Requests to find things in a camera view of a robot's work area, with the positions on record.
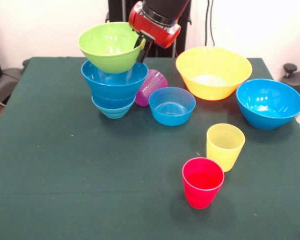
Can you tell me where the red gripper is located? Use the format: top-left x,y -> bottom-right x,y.
128,0 -> 182,64

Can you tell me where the large green plastic bowl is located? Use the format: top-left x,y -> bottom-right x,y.
78,21 -> 147,74

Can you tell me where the purple plastic cup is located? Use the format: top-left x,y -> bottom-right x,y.
135,69 -> 169,108

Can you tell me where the large blue plastic bowl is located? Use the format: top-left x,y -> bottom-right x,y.
236,78 -> 300,131
81,60 -> 149,101

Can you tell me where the small blue flat-bottomed bowl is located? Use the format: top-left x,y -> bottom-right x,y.
148,86 -> 197,127
91,93 -> 137,110

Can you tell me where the large yellow plastic bowl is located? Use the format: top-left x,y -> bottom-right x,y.
175,46 -> 253,101

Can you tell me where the red plastic cup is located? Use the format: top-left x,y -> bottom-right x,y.
181,157 -> 225,210

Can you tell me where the small teal plastic bowl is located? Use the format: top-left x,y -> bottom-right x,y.
91,97 -> 136,119

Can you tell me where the yellow ribbed plastic cup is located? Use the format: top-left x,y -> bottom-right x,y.
206,123 -> 246,173

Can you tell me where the dark green tablecloth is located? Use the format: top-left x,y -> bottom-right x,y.
0,56 -> 300,240

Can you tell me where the black hanging cable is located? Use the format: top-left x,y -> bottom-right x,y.
205,0 -> 216,48

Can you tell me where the grey pedestal foot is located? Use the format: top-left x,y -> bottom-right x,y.
281,63 -> 300,98
0,67 -> 23,105

